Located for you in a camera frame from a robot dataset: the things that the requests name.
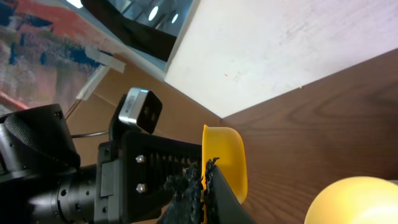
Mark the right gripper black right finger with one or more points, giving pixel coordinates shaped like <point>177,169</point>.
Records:
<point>222,206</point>

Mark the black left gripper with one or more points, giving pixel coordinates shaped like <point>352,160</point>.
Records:
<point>131,173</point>

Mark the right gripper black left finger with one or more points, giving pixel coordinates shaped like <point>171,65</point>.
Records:
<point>185,206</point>

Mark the yellow plastic scoop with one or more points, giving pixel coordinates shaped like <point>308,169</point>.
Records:
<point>227,144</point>

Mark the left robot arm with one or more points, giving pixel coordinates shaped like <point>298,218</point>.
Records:
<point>42,180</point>

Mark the yellow plastic bowl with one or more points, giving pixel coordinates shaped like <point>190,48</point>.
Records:
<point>355,200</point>

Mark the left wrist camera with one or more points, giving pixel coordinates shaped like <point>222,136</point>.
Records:
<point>138,110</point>

